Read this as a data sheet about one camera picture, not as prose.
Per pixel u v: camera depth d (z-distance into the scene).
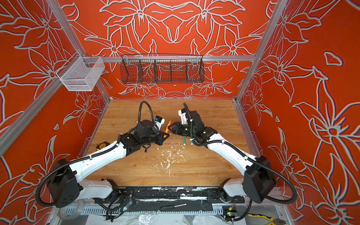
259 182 0.40
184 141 0.94
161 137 0.68
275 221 0.66
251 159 0.43
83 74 0.93
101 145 0.90
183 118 0.71
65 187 0.40
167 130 0.76
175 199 0.73
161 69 1.00
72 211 0.70
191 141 0.59
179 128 0.67
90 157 0.46
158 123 0.70
